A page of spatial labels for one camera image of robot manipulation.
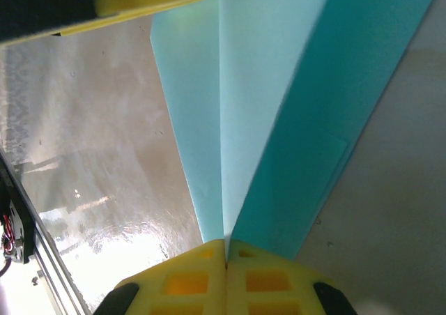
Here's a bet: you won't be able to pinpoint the long aluminium mounting rail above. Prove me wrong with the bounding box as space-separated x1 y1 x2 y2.
0 147 94 315

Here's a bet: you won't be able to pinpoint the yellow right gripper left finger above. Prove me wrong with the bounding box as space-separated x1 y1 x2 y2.
99 238 227 315

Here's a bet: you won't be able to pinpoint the light blue paper sheet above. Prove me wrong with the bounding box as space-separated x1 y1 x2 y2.
149 0 443 260

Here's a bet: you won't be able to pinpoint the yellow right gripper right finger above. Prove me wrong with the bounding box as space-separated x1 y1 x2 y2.
226 240 356 315

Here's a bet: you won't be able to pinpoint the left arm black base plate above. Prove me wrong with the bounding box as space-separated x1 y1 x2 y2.
0 161 38 266

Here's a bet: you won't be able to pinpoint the left base red wires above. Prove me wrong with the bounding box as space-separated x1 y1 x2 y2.
0 213 17 256

